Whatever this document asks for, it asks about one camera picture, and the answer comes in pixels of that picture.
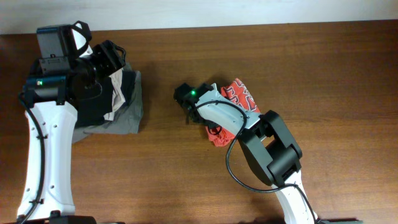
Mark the beige folded garment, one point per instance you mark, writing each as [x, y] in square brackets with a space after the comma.
[118, 98]

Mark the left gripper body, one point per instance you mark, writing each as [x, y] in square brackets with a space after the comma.
[104, 63]

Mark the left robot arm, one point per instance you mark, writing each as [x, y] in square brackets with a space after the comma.
[68, 72]

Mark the red printed t-shirt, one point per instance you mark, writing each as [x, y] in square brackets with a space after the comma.
[238, 94]

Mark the black folded garment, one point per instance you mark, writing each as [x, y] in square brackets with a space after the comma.
[91, 112]

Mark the grey folded garment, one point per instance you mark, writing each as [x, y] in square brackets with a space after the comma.
[126, 120]

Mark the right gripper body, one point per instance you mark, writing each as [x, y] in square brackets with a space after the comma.
[194, 118]

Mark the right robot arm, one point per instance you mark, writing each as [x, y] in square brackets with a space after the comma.
[270, 149]

